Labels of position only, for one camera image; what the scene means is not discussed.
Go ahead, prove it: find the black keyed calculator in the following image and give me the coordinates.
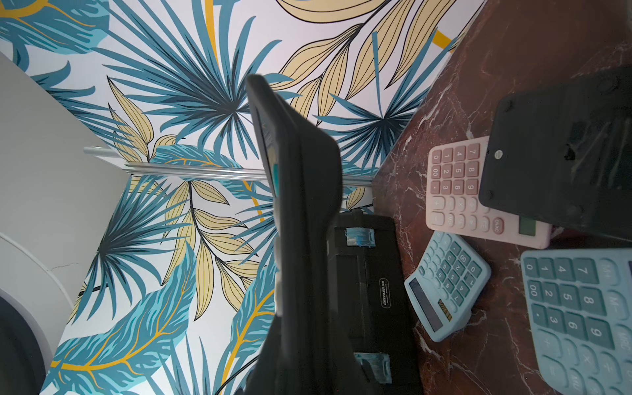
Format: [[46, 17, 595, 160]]
[[244, 74, 381, 394]]

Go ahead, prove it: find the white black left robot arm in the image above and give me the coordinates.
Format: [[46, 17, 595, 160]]
[[1, 59, 127, 394]]

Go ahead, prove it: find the pink calculator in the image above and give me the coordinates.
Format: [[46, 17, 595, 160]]
[[426, 136, 552, 250]]

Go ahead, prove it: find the small teal calculator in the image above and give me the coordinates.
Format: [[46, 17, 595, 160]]
[[404, 231, 491, 342]]

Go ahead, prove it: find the black upside-down calculator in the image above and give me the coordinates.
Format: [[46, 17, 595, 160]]
[[479, 65, 631, 240]]

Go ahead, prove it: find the black plastic toolbox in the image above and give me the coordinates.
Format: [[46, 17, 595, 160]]
[[328, 209, 423, 394]]

